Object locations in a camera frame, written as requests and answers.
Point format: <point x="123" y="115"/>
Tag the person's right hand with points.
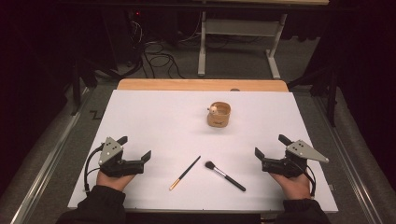
<point x="294" y="186"/>

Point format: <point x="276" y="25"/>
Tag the tan bear pot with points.
<point x="219" y="118"/>

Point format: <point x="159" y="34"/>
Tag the person's left hand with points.
<point x="113" y="182"/>

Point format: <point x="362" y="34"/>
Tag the black makeup brush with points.
<point x="225" y="176"/>

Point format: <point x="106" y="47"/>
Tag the black stand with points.
<point x="76" y="87"/>
<point x="332" y="93"/>

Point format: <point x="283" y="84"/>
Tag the white-framed desk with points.
<point x="239" y="27"/>

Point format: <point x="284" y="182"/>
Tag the white table board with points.
<point x="174" y="124"/>

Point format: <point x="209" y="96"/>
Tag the thin gold-ferrule brush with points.
<point x="185" y="172"/>

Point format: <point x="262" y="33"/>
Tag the wooden table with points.
<point x="186" y="85"/>

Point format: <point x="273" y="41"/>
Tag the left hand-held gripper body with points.
<point x="112" y="166"/>

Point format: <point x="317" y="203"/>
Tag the metal floor rail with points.
<point x="351" y="168"/>
<point x="46" y="174"/>

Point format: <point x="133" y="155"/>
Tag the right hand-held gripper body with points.
<point x="280" y="166"/>

